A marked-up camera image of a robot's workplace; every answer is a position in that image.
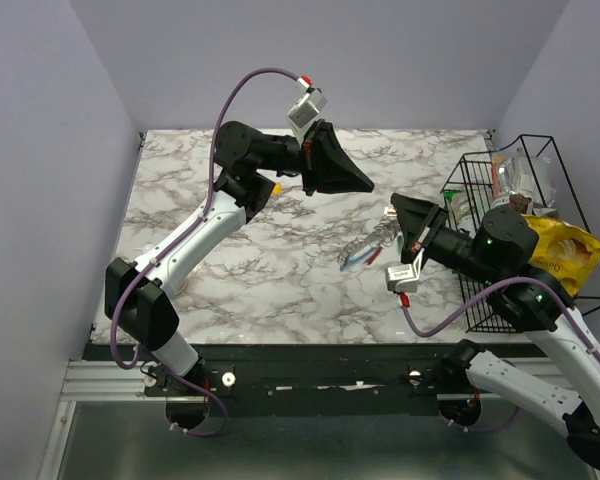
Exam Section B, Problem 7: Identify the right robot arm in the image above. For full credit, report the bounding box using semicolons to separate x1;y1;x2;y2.
386;193;600;471

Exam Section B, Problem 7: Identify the green snack packet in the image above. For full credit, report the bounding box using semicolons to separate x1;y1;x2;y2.
443;190;480;238

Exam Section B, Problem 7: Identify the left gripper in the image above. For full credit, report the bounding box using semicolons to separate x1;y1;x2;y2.
256;119;374;197

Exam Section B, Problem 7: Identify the purple cable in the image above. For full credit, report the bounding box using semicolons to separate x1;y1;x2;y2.
109;68;314;437
398;277;600;434

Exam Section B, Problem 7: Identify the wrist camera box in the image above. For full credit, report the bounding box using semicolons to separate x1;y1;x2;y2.
286;88;327;143
385;251;424;294

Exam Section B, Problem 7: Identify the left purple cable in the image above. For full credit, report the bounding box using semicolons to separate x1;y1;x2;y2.
109;68;314;437

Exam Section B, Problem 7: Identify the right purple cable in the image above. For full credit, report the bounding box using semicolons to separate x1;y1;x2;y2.
398;277;600;434

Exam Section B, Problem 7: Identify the black mounting rail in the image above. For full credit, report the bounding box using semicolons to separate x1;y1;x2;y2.
82;339;526;417

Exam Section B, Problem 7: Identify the clear snack packet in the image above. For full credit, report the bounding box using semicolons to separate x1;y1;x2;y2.
491;148;556;206

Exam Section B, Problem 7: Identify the yellow chips bag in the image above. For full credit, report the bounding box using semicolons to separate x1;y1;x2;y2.
523;215;600;296

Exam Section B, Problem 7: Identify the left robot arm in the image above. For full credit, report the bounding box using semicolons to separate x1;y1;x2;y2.
104;120;374;395

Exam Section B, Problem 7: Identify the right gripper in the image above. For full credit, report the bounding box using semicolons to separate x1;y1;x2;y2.
391;191;501;287

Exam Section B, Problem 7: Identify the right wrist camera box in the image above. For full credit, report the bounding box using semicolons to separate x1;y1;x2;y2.
385;251;424;294

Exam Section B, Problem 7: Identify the grey curved keyring holder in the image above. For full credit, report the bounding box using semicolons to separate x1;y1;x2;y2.
337;217;401;270

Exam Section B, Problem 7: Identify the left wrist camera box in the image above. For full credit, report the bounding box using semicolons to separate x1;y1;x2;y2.
286;88;327;143

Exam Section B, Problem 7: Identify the blue key tag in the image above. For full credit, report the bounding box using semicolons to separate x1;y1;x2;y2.
340;247;380;271

